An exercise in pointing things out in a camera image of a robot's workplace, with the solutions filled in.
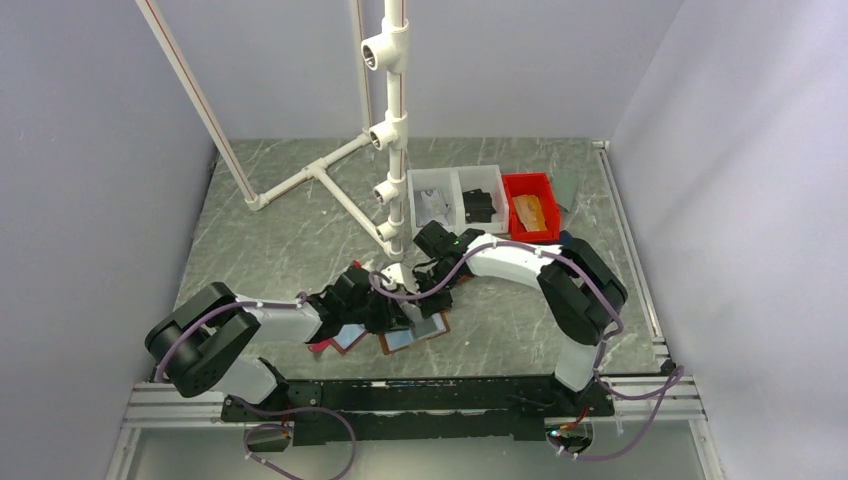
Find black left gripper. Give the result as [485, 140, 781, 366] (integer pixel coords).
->
[343, 283, 413, 335]

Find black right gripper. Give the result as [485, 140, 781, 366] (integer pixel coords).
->
[404, 265, 462, 320]

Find brown leather card holder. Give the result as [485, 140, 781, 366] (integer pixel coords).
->
[379, 313, 450, 355]

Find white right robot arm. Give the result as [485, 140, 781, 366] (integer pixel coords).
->
[413, 221, 628, 415]

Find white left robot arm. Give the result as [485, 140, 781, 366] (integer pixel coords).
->
[144, 266, 412, 420]

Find orange credit card in bin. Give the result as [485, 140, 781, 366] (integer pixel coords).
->
[513, 195, 547, 232]

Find silver items in bin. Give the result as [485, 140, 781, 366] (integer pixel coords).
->
[413, 189, 451, 227]

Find black parts in bin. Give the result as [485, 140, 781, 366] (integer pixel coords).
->
[462, 189, 497, 224]

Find white two-compartment bin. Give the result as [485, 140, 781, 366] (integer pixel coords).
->
[406, 165, 510, 235]

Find red plastic bin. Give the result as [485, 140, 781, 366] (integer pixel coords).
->
[502, 172, 561, 244]

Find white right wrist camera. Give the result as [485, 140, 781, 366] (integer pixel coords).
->
[381, 263, 419, 295]

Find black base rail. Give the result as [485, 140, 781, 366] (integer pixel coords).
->
[221, 375, 614, 446]

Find white PVC pipe frame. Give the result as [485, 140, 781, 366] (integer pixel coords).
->
[136, 0, 409, 260]

